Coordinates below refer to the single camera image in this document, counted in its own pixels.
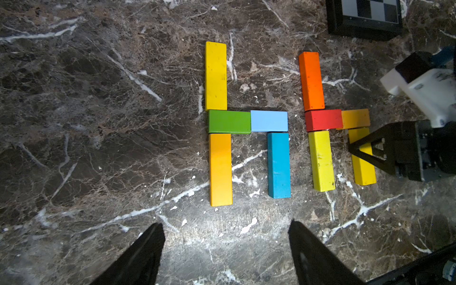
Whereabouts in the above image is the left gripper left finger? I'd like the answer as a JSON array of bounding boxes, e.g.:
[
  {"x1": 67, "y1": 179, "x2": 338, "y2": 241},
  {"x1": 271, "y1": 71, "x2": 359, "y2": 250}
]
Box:
[{"x1": 92, "y1": 223, "x2": 166, "y2": 285}]

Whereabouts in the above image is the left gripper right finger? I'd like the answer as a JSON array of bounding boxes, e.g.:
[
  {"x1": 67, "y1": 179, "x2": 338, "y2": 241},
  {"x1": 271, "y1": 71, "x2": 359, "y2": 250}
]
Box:
[{"x1": 288, "y1": 220, "x2": 364, "y2": 285}]

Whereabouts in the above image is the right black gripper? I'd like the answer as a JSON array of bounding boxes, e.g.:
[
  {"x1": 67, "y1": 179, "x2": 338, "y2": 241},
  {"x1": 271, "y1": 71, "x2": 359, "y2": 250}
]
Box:
[{"x1": 349, "y1": 120, "x2": 456, "y2": 182}]

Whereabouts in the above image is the yellow short block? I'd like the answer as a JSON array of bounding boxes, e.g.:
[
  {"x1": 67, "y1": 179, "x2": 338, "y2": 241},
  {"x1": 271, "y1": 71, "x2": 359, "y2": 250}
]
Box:
[{"x1": 342, "y1": 109, "x2": 371, "y2": 129}]

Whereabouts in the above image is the yellow long block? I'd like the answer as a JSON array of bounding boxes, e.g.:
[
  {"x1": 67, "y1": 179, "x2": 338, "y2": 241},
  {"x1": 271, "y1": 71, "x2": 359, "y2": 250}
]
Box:
[
  {"x1": 308, "y1": 131, "x2": 336, "y2": 192},
  {"x1": 205, "y1": 42, "x2": 228, "y2": 110}
]

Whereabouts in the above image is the red short block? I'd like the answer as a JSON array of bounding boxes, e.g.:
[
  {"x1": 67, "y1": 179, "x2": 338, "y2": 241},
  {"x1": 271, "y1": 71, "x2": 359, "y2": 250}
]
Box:
[{"x1": 305, "y1": 109, "x2": 343, "y2": 132}]

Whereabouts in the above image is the teal long block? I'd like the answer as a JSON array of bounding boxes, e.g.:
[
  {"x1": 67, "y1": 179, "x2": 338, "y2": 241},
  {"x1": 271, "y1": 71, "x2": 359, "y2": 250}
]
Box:
[{"x1": 267, "y1": 133, "x2": 291, "y2": 199}]

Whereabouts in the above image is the orange block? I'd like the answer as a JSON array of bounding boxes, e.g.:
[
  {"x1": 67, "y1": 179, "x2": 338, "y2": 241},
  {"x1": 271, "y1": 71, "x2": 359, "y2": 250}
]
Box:
[{"x1": 298, "y1": 52, "x2": 325, "y2": 111}]

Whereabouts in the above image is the yellow-orange long block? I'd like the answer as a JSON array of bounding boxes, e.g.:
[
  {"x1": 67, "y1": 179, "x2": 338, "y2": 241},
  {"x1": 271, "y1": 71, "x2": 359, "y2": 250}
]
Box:
[{"x1": 209, "y1": 134, "x2": 233, "y2": 207}]

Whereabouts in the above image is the light blue short block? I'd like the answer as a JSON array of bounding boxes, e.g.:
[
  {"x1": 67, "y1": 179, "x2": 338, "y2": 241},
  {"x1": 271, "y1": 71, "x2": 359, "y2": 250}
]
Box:
[{"x1": 250, "y1": 110, "x2": 289, "y2": 133}]

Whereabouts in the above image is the green short block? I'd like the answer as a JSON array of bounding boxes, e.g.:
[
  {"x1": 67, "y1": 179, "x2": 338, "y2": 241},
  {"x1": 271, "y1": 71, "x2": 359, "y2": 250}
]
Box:
[{"x1": 207, "y1": 110, "x2": 251, "y2": 134}]

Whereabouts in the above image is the black white checkerboard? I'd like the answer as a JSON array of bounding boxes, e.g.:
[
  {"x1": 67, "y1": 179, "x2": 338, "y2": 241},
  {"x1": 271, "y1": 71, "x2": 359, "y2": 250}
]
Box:
[{"x1": 325, "y1": 0, "x2": 403, "y2": 41}]

